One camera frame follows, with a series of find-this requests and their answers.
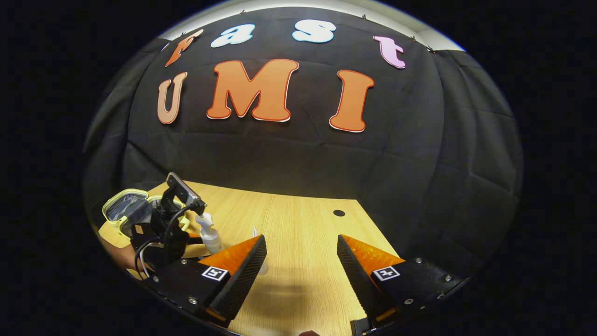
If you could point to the black backdrop cloth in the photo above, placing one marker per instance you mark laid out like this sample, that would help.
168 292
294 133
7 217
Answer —
419 163

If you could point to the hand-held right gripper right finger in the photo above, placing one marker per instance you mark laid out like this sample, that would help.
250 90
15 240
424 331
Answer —
359 280

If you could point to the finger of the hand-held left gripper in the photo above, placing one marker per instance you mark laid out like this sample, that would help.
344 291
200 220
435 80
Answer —
196 249

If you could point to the white squeeze tube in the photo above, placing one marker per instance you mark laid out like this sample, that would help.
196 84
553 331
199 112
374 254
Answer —
263 269

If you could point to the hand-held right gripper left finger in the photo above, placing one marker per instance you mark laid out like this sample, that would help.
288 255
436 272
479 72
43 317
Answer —
242 280

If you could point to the white pump bottle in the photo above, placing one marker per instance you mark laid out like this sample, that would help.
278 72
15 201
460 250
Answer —
212 240

